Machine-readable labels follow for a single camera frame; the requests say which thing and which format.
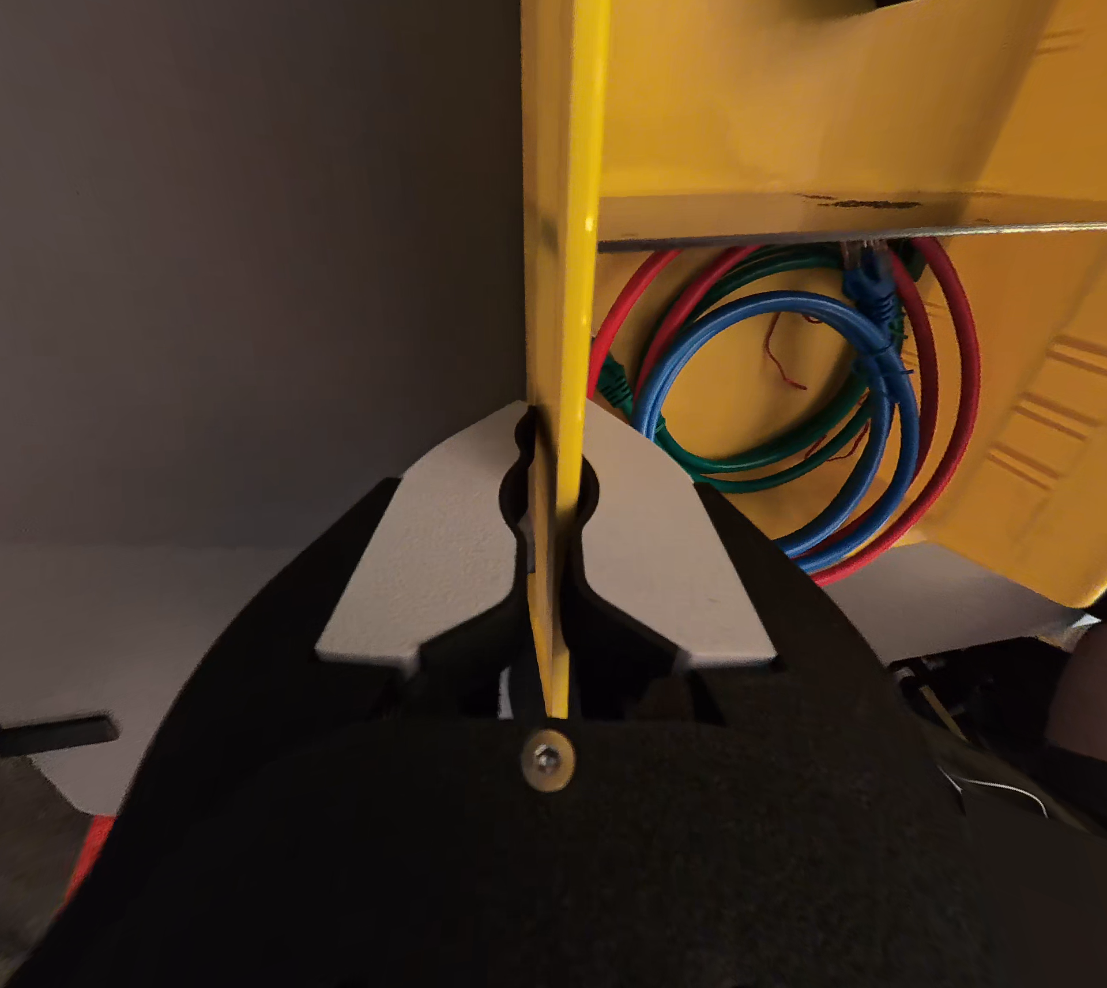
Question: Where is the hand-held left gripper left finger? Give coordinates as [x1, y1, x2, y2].
[314, 402, 537, 678]

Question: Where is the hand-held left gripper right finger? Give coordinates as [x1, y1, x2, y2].
[571, 400, 780, 674]

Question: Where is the green ethernet cable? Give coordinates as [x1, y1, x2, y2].
[597, 241, 928, 498]

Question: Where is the blue ethernet cable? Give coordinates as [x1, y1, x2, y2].
[632, 250, 923, 562]

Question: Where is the red ethernet cable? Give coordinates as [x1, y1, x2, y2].
[589, 239, 984, 584]

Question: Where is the yellow plastic bin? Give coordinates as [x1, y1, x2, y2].
[519, 0, 1107, 724]

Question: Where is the thin white cord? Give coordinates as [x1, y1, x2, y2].
[935, 760, 1056, 825]

